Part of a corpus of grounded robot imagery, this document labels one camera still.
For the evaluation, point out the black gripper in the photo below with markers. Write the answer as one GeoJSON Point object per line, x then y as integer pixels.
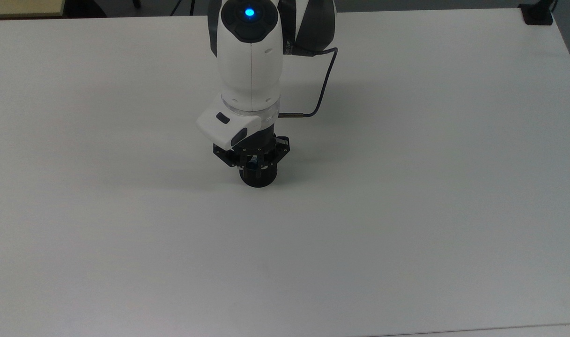
{"type": "Point", "coordinates": [268, 138]}

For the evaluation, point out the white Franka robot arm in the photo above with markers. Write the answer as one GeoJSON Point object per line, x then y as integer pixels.
{"type": "Point", "coordinates": [249, 70]}

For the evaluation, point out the black mesh pen cup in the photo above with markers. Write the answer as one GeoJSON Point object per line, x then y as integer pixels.
{"type": "Point", "coordinates": [259, 180]}

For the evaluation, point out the tan wooden board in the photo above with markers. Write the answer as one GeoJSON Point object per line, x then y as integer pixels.
{"type": "Point", "coordinates": [22, 7]}

